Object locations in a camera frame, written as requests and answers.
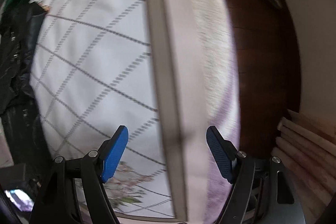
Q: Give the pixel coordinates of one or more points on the black leather jacket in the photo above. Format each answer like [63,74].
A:
[20,117]

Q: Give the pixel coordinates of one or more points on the white diamond pattern mat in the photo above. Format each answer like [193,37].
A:
[92,72]

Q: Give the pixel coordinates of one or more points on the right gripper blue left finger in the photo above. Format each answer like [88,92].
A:
[57,199]

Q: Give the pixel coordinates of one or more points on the bed with floral purple blanket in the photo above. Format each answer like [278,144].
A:
[206,78]

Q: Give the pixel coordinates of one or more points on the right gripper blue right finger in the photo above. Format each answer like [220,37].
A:
[261,192]

